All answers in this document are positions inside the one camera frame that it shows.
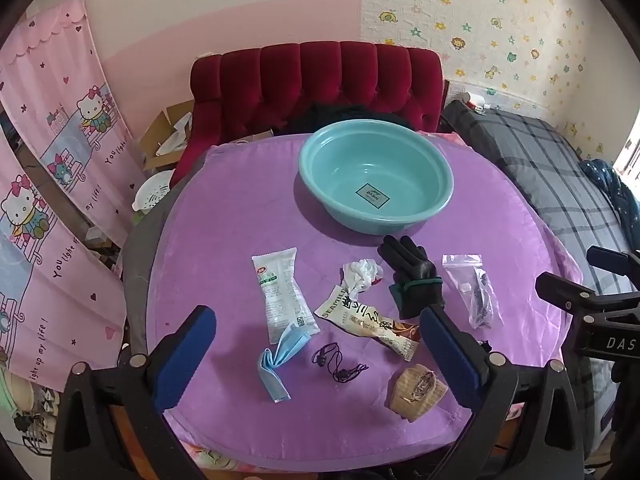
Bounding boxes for pink printed sheet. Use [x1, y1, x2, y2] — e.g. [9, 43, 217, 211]
[182, 440, 263, 472]

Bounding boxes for patterned fabric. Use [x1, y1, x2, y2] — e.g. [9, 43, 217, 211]
[0, 375, 58, 461]

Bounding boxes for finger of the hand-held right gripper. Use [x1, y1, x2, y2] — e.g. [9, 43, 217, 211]
[587, 246, 640, 277]
[535, 272, 640, 317]

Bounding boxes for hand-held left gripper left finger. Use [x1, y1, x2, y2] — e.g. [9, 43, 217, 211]
[50, 305, 218, 480]

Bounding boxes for dark blue starry cloth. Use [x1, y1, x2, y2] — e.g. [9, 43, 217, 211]
[580, 158, 640, 251]

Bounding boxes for white colander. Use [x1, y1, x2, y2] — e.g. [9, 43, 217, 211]
[132, 169, 176, 213]

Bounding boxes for cardboard box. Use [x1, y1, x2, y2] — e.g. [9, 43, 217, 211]
[139, 100, 196, 171]

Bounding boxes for cream snack packet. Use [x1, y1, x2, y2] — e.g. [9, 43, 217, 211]
[314, 285, 421, 362]

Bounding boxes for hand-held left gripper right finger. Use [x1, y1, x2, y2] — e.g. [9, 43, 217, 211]
[420, 305, 586, 480]

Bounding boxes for purple quilted cloth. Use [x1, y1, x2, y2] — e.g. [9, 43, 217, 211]
[145, 132, 583, 471]

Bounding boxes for red velvet sofa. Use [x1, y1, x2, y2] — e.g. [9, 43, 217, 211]
[176, 42, 445, 188]

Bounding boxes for black gloves pair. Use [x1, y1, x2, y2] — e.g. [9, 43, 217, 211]
[376, 235, 446, 320]

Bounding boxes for white tissue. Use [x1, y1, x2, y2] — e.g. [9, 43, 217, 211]
[341, 258, 385, 301]

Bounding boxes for clear zip bag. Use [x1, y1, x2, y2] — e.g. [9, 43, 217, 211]
[442, 254, 502, 330]

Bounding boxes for black earphones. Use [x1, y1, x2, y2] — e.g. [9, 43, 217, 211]
[311, 342, 370, 385]

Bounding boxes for white green wipe packet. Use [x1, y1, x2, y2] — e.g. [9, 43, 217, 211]
[251, 247, 321, 345]

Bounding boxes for teal plastic basin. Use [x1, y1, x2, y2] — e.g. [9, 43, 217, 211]
[298, 120, 455, 235]

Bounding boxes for blue face mask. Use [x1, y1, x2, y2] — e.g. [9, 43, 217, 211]
[257, 325, 310, 403]

